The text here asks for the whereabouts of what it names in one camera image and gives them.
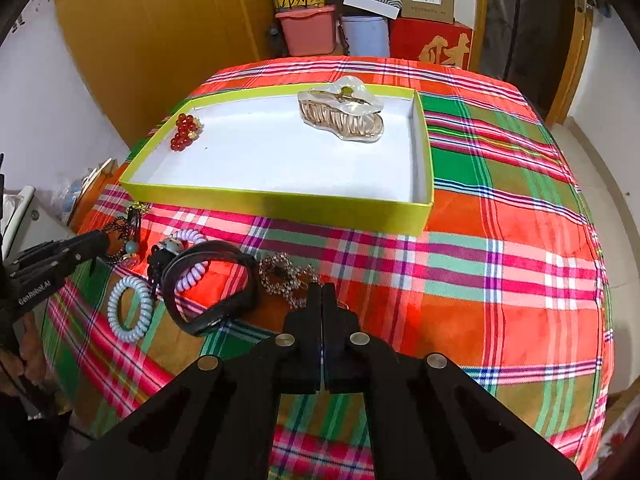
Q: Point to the wooden wardrobe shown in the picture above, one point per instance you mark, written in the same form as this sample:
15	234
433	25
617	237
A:
150	35

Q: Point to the yellow-green cardboard box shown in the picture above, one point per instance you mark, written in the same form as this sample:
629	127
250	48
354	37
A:
275	160

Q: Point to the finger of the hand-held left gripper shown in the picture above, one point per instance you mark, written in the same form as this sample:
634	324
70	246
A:
75	246
50	269

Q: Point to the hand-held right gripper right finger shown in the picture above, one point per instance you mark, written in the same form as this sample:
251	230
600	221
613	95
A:
330	310

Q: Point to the rhinestone hair ornament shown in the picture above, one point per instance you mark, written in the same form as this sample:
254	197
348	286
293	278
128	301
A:
280	285

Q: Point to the pearly beige hair claw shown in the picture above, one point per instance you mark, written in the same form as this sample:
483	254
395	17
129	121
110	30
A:
340	120

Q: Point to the dark door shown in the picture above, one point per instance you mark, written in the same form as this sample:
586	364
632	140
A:
525	25

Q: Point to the pink plastic bin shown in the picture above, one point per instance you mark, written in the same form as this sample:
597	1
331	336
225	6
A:
306	30

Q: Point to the pale blue bucket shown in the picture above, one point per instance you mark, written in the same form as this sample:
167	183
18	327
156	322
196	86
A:
365	35

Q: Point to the red green plaid tablecloth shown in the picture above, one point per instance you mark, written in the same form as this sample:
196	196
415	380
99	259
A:
500	240

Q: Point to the person's left hand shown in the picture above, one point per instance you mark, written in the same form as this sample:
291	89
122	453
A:
27	360

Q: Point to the red box gold print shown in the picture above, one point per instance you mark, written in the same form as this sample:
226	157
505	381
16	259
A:
431	42

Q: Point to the small black hair clip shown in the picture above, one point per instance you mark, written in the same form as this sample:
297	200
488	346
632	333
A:
160	260

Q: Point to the white striped-edge box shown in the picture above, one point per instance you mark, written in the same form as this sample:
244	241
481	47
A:
372	4

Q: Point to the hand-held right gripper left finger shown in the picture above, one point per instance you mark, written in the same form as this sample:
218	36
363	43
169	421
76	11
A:
316	310

